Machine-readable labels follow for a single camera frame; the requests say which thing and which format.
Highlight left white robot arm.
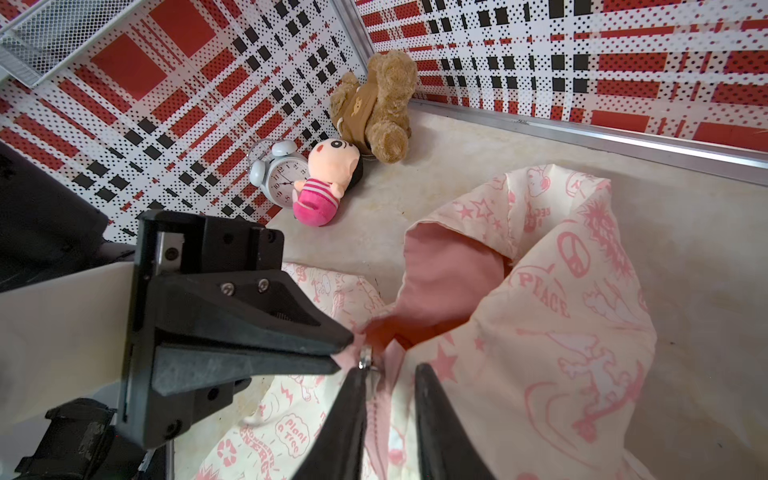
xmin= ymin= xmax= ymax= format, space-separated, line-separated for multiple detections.
xmin=1 ymin=146 xmax=353 ymax=479

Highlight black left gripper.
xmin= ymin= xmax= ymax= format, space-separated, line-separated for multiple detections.
xmin=117 ymin=210 xmax=353 ymax=450

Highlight brown teddy bear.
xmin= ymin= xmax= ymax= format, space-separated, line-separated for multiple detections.
xmin=330 ymin=50 xmax=418 ymax=164

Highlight pink plush doll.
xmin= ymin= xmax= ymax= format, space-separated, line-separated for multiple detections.
xmin=292 ymin=139 xmax=360 ymax=227

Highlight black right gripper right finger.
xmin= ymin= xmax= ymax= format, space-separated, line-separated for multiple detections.
xmin=415 ymin=363 xmax=495 ymax=480

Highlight cream pink printed jacket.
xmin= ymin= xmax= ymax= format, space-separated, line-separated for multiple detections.
xmin=191 ymin=163 xmax=659 ymax=480

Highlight white wire mesh basket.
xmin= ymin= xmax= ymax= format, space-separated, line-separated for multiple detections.
xmin=1 ymin=0 xmax=146 ymax=88

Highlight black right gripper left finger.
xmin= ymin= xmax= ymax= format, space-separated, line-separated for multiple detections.
xmin=293 ymin=368 xmax=368 ymax=480

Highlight pale blue alarm clock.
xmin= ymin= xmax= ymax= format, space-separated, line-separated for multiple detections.
xmin=248 ymin=139 xmax=309 ymax=209

